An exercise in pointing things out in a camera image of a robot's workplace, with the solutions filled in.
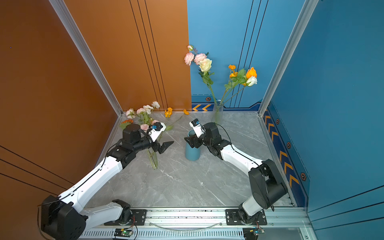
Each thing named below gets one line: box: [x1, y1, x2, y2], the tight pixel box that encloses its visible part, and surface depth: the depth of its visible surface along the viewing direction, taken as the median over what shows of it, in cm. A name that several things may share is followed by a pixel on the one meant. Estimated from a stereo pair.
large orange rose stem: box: [222, 67, 257, 104], surface depth 87 cm
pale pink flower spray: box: [126, 101, 161, 125], surface depth 118 cm
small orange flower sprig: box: [220, 64, 238, 104], surface depth 91 cm
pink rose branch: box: [184, 45, 216, 104], surface depth 87 cm
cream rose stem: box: [198, 58, 217, 104], surface depth 82 cm
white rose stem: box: [223, 76, 258, 105], surface depth 82 cm
